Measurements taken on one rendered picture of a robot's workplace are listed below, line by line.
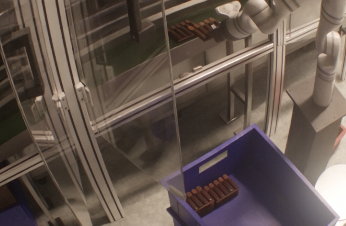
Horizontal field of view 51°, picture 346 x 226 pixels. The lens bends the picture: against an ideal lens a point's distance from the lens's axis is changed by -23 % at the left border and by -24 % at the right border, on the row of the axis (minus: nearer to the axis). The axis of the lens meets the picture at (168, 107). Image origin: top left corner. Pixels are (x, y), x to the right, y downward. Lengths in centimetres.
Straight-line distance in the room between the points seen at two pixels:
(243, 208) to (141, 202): 52
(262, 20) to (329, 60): 44
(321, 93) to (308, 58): 115
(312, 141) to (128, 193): 89
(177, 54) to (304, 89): 49
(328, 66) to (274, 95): 59
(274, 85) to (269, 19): 85
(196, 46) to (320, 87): 50
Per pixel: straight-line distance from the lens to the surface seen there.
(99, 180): 163
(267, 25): 107
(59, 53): 120
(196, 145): 211
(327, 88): 148
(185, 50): 154
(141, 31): 79
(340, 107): 159
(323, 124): 150
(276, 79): 187
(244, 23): 114
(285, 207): 165
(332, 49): 137
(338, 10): 116
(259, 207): 165
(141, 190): 199
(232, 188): 162
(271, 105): 196
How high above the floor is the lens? 165
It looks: 46 degrees down
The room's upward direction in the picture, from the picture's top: 7 degrees counter-clockwise
